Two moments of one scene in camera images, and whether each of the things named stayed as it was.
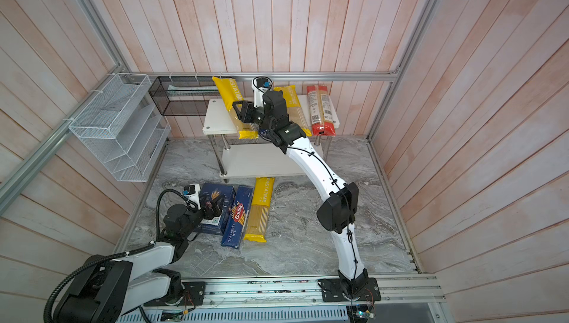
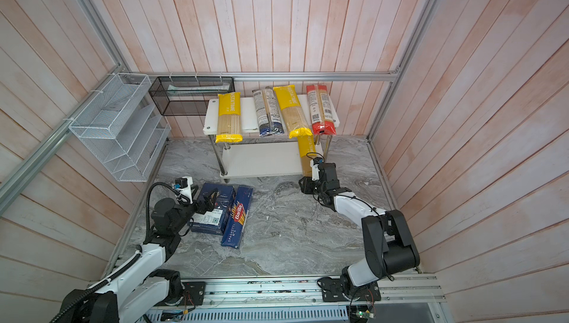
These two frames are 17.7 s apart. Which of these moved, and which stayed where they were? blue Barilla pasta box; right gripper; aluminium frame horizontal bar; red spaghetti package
Moved: right gripper
Stayed: aluminium frame horizontal bar; blue Barilla pasta box; red spaghetti package
